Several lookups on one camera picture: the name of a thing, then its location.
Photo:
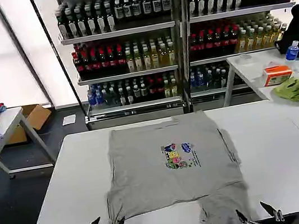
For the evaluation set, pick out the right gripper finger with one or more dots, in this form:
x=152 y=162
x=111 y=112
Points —
x=269 y=208
x=242 y=217

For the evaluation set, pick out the large white folding table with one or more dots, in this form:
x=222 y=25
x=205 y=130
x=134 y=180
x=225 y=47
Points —
x=64 y=188

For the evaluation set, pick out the grey printed t-shirt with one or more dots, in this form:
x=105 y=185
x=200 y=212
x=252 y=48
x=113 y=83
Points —
x=149 y=180

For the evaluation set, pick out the white paper sheet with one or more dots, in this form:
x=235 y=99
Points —
x=69 y=119

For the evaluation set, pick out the green cloth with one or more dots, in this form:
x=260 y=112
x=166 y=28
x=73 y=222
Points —
x=291 y=91

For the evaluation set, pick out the brown cardboard box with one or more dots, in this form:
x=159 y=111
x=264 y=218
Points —
x=34 y=114

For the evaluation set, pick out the orange tissue box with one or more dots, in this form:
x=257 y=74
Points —
x=277 y=76

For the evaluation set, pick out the white table with metal legs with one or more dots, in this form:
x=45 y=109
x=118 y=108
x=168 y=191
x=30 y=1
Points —
x=254 y=72

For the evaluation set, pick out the grey side table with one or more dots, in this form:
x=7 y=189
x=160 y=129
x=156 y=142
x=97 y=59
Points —
x=8 y=118

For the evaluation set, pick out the clear plastic container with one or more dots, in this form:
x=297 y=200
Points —
x=243 y=59

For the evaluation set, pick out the blue-capped water bottle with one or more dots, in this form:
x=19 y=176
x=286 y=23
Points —
x=292 y=53

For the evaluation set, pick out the shelf of bottled drinks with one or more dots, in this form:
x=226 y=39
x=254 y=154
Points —
x=123 y=56
x=240 y=38

